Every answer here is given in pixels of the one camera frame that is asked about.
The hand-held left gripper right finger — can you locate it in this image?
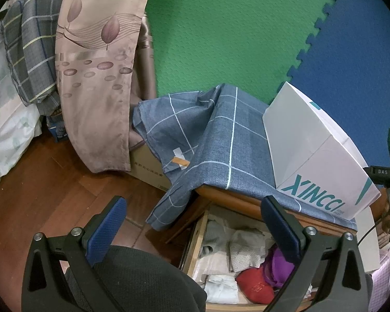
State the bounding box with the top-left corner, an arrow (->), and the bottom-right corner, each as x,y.
261,196 -> 369,312

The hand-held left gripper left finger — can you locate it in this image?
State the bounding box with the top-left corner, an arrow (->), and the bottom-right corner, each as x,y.
21,196 -> 131,312

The purple underwear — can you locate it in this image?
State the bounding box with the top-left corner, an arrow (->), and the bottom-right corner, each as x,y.
263,244 -> 295,288

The beige knit underwear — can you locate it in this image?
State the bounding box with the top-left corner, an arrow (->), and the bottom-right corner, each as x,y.
229,229 -> 275,272

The red underwear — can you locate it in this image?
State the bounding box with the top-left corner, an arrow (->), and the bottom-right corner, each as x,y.
236,268 -> 275,303

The white cardboard box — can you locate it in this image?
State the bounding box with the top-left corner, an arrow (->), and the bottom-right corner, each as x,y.
263,81 -> 381,221

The white underwear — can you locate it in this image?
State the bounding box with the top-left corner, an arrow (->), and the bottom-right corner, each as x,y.
203,275 -> 239,304

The wooden drawer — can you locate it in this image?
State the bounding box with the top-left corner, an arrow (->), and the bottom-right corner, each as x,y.
179,206 -> 316,308

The carved wooden furniture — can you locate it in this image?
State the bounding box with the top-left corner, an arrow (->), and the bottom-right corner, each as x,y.
377,187 -> 390,244

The wooden nightstand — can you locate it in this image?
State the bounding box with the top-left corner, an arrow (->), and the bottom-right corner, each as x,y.
164,184 -> 358,244

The brown cardboard box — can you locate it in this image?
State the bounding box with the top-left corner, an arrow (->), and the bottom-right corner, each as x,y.
130,143 -> 173,192

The white panel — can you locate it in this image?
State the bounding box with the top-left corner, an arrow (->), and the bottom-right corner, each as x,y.
356,206 -> 381,274

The blue checked cloth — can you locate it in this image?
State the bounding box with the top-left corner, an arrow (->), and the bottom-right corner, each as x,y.
132,84 -> 358,231

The blue printed packet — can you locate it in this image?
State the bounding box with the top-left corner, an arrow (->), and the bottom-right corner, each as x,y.
47,109 -> 69,144

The blue foam mat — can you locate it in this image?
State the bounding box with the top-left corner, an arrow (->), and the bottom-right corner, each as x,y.
286,0 -> 390,173

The white leaf-print bedding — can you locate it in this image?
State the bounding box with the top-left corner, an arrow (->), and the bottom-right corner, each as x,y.
0,23 -> 43,200

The beige leaf-print curtain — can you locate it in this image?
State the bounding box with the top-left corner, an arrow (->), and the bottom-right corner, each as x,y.
55,0 -> 158,173

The brown plain curtain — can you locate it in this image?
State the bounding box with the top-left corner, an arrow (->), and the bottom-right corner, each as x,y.
129,13 -> 159,152

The grey plaid blanket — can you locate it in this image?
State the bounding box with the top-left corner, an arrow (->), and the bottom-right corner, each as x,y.
0,0 -> 72,116

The green foam mat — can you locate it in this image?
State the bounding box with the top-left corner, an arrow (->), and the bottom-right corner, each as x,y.
145,0 -> 355,105

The black cable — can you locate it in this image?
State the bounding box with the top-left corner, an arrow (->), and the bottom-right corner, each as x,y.
357,207 -> 387,245

